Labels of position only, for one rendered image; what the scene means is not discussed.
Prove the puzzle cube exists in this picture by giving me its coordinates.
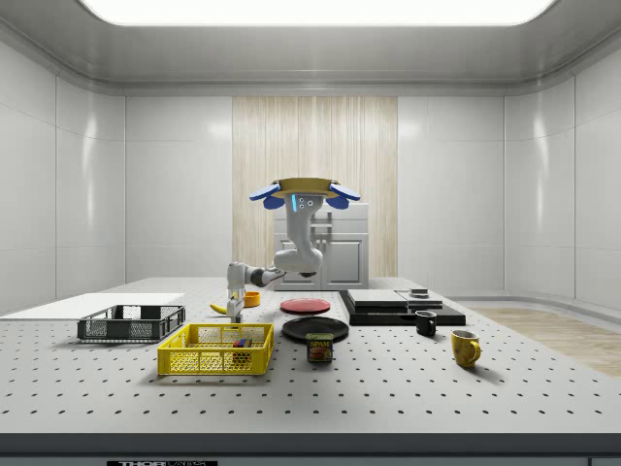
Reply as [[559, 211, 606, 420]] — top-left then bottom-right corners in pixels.
[[231, 337, 254, 364]]

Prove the black mug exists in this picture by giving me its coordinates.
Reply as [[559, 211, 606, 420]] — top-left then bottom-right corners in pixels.
[[414, 310, 438, 337]]

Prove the yellow mug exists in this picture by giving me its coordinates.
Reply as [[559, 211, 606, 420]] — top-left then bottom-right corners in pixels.
[[450, 329, 483, 368]]

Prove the black stove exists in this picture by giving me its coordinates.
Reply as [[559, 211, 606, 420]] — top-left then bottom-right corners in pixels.
[[338, 286, 468, 327]]

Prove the yellow basket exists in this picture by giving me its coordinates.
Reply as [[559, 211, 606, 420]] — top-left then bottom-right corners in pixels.
[[156, 322, 276, 377]]

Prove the flat-sided can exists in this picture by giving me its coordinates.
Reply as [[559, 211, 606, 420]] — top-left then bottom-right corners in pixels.
[[306, 332, 335, 363]]

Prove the dark grey basket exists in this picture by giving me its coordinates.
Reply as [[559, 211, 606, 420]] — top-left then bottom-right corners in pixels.
[[77, 304, 187, 344]]

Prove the red plate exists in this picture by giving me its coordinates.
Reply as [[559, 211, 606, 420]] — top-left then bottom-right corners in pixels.
[[279, 297, 332, 315]]

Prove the white cabinet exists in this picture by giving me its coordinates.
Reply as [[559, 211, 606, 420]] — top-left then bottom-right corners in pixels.
[[273, 202, 371, 291]]

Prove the black plate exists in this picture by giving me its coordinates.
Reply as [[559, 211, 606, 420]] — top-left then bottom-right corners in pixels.
[[280, 316, 350, 342]]

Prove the white board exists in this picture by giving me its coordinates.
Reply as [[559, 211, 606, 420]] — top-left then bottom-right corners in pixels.
[[0, 291, 187, 320]]

